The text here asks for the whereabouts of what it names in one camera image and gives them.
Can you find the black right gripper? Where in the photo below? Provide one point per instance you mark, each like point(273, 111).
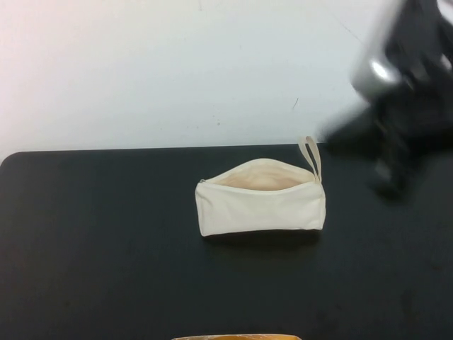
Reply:
point(407, 120)

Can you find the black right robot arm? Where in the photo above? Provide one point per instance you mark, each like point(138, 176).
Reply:
point(440, 32)

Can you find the cream fabric pencil case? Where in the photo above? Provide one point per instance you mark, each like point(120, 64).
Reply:
point(255, 212)

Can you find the yellow brown cardboard box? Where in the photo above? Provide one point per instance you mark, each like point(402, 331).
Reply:
point(233, 337)

